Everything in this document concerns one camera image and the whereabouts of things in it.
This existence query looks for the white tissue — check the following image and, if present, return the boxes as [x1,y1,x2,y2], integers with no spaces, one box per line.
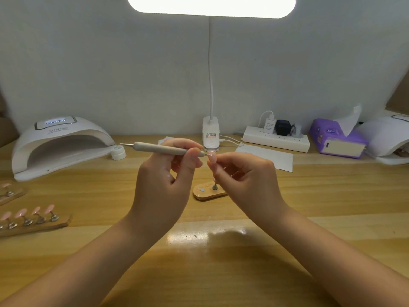
[337,104,363,136]

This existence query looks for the person's left forearm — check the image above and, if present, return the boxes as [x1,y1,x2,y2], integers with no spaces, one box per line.
[0,219,161,307]

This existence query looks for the white nail lamp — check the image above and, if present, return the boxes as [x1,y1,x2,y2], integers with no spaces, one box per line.
[12,116,117,182]
[358,110,409,165]

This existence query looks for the small closed white jar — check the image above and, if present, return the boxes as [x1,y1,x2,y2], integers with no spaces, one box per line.
[110,145,127,160]

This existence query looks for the black plug adapter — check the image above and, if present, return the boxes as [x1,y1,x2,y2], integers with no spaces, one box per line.
[274,119,293,136]

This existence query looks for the white desk lamp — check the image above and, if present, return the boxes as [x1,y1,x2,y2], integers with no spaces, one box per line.
[127,0,297,151]

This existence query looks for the grey dotting pen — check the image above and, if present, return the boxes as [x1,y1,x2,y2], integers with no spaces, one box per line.
[119,141,210,159]

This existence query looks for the person's left hand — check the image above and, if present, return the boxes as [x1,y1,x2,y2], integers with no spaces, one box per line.
[127,138,204,246]

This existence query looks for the person's right hand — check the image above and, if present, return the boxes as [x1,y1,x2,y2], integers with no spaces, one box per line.
[206,151,290,231]

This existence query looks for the white charger plug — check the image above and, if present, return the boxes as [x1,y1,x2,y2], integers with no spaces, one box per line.
[262,116,277,133]

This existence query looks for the person's right forearm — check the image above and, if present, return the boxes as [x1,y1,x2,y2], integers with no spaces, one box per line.
[268,209,409,307]

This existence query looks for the purple tissue box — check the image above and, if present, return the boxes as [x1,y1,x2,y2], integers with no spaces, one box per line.
[310,118,368,159]

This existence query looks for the wooden nail holder strip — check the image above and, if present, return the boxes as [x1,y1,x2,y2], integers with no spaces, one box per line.
[193,180,229,202]

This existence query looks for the white paper sheet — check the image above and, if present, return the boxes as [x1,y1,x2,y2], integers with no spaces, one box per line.
[235,144,294,173]

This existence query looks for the wooden stands with pink nails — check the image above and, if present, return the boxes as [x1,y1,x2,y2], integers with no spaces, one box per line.
[0,182,72,238]

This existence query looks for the brown cardboard box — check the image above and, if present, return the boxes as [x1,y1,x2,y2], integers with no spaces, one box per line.
[0,93,19,148]

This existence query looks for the white power strip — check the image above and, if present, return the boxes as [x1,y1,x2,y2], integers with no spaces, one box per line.
[243,126,311,154]

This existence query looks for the brown wooden board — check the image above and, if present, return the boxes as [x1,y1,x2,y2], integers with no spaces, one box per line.
[385,70,409,116]

